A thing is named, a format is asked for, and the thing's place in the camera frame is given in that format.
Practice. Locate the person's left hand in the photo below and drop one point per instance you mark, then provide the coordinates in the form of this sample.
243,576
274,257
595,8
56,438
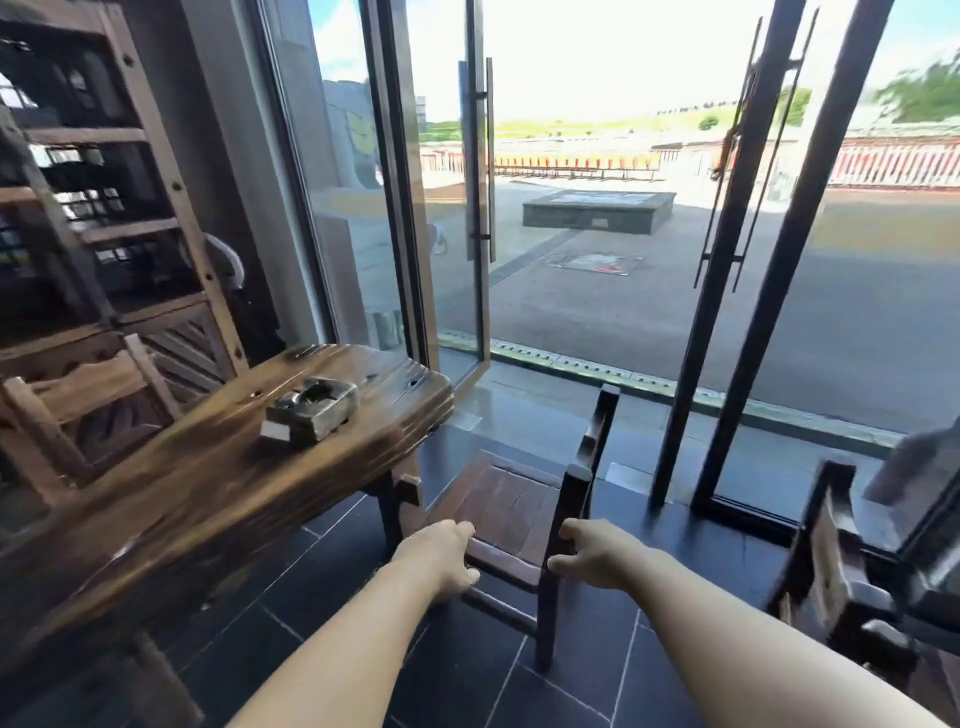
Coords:
435,559

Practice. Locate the person's right hand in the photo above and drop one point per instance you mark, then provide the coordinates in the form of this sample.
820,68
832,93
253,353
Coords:
607,559

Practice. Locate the person's left thumb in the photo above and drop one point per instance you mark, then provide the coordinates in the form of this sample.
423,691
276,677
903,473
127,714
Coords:
465,583

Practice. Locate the person's right thumb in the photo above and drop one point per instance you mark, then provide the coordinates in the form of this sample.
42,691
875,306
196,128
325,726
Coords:
564,566

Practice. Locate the dark wooden chair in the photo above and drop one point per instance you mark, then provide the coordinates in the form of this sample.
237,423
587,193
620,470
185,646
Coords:
510,510

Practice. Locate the person's left forearm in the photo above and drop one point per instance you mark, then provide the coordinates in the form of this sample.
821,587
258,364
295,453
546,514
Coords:
337,652

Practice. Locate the person's right forearm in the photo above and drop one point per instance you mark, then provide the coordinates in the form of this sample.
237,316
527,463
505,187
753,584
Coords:
735,652

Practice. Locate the square metal ashtray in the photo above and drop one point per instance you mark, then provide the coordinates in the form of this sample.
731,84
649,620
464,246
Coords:
311,412

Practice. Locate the dark wooden armchair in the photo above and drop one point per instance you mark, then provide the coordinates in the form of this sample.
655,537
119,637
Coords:
832,570

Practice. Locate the rustic wooden table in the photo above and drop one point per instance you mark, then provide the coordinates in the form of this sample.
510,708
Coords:
210,487

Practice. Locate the flat ground mat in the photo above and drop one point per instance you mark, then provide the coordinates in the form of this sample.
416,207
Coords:
598,263

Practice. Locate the stone platform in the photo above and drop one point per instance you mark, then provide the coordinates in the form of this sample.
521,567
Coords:
600,211

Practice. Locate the dark wooden table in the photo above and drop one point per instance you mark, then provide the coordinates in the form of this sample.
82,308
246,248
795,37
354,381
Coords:
919,480

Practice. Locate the white rounded object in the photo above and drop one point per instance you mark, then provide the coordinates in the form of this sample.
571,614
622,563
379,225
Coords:
225,259

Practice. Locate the light wooden chair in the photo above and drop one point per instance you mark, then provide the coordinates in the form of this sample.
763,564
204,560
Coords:
82,390

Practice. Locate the red and white fence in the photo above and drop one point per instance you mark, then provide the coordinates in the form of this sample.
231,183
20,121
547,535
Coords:
892,161

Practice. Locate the wooden lattice shelf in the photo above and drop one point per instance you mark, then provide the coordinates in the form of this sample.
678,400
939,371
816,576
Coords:
161,150

